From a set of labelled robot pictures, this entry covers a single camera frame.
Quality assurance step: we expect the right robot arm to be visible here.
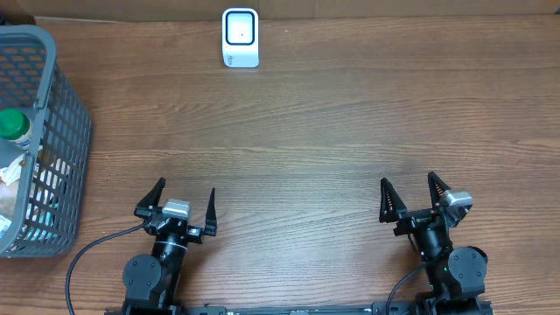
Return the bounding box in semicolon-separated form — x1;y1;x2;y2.
378;171;494;315

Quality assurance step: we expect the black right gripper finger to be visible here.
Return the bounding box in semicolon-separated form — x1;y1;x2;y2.
428;171;451;208
379;178;408;222

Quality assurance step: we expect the beige snack pouch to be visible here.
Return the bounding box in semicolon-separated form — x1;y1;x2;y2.
1;154;25;220

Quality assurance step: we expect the grey plastic mesh basket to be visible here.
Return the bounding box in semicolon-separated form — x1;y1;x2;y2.
1;25;93;258

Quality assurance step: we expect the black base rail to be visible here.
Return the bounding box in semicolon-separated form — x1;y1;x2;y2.
103;299;495;315

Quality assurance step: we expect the green lid jar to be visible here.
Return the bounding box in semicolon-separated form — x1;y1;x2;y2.
0;108;32;150

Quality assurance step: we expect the teal packet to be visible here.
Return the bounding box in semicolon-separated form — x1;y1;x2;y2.
1;191;53;241

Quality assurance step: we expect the white barcode scanner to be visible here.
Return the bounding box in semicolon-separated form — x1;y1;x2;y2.
221;7;260;68

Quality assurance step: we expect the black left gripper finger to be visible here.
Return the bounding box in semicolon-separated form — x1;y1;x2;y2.
136;177;165;210
205;188;218;230

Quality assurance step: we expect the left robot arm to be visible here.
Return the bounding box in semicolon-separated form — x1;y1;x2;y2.
120;178;218;315

